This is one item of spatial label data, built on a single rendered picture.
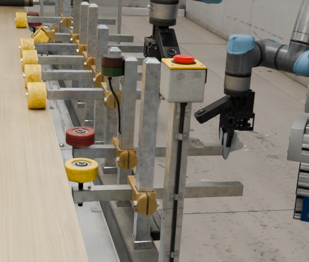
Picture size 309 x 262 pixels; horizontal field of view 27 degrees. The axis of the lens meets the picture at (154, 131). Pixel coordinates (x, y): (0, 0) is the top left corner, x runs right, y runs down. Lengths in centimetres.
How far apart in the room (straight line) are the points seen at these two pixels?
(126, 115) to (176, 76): 58
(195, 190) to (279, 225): 188
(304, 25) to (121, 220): 72
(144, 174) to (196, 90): 39
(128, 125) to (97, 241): 33
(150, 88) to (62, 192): 31
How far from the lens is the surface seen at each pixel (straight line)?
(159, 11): 169
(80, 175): 154
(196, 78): 121
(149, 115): 150
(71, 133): 178
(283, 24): 724
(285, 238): 337
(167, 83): 121
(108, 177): 205
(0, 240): 123
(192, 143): 187
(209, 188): 166
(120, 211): 182
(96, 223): 193
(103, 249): 179
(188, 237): 325
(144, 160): 153
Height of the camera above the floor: 147
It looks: 18 degrees down
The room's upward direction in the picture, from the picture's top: 4 degrees clockwise
